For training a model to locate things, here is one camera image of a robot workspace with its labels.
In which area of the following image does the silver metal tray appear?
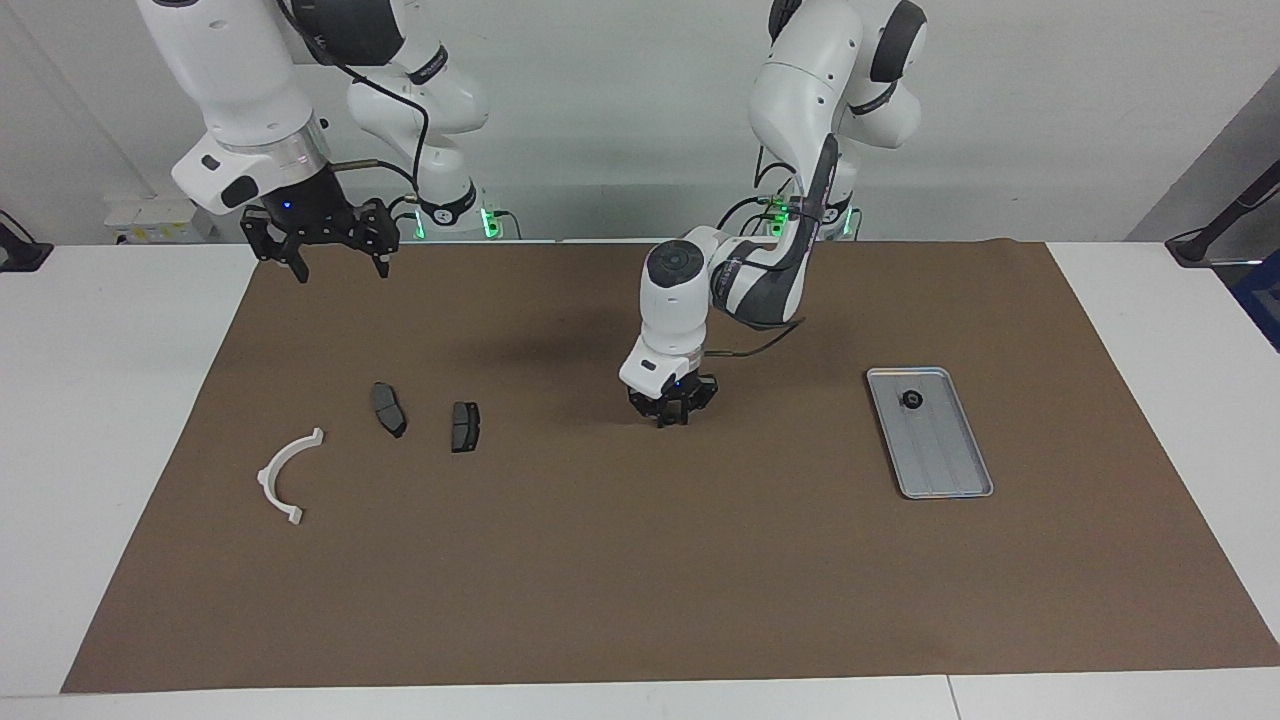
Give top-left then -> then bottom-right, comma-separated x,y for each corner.
866,366 -> 995,500

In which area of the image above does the brown table mat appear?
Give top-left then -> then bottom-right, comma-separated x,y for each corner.
60,240 -> 1280,694

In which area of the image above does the blue box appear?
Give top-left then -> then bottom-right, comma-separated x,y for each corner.
1232,250 -> 1280,351

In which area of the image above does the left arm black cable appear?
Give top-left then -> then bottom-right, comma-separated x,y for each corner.
705,140 -> 836,359

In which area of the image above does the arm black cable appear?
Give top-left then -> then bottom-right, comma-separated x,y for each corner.
275,0 -> 433,201
705,140 -> 836,359

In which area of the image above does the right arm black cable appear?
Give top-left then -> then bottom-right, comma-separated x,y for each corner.
275,0 -> 433,201

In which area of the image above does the white half-ring bracket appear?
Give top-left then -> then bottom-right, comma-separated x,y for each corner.
257,428 -> 326,526

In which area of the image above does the black camera stand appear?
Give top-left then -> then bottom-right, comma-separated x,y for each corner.
0,210 -> 53,273
1165,160 -> 1280,269

